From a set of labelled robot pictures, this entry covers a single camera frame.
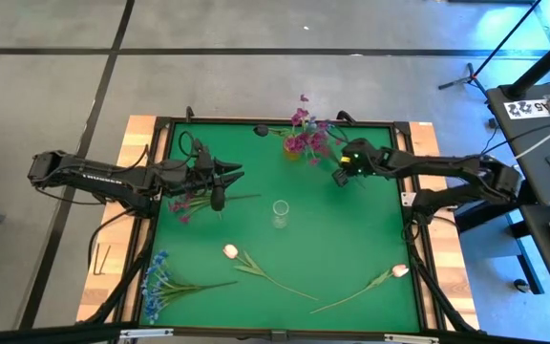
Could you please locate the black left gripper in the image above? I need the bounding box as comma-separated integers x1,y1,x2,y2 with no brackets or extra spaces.
159,140,247,197

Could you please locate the purple orchid spray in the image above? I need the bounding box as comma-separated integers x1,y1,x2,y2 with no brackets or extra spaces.
282,93,341,167
167,192,262,226

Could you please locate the pink artificial tulip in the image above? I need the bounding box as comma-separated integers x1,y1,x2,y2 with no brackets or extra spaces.
222,243,320,302

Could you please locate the clear glass vase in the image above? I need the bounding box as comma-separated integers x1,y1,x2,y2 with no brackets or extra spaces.
271,199,290,229

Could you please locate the green table mat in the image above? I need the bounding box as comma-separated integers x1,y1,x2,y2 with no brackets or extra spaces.
139,122,422,333

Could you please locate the white tulip right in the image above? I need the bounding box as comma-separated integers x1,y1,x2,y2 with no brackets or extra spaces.
308,263,411,315

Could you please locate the black light stand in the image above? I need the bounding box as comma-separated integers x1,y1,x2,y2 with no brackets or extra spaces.
436,0,543,99

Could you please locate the white printed label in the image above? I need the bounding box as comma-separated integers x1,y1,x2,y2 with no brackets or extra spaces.
502,97,550,119

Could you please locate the thick black pole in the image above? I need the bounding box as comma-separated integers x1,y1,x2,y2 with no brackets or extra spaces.
504,26,550,100

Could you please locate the black overhead rig beam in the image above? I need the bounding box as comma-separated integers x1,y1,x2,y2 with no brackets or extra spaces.
0,322,550,344

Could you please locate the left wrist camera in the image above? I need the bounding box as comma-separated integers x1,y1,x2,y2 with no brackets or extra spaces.
209,185,227,212

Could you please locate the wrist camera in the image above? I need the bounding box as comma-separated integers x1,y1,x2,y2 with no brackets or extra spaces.
209,185,227,212
330,168,351,188

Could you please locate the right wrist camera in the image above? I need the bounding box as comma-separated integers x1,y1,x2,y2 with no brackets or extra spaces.
330,168,351,188

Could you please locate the black table frame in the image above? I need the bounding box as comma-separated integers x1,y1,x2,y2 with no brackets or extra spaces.
78,105,481,341

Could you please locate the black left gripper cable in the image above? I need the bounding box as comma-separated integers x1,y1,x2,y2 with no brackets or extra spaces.
178,130,198,161

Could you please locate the silver rig bracket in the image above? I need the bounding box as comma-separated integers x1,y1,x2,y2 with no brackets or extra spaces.
119,327,175,340
383,333,441,344

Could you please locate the white cable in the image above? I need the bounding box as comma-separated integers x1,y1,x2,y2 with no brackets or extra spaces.
513,117,550,160

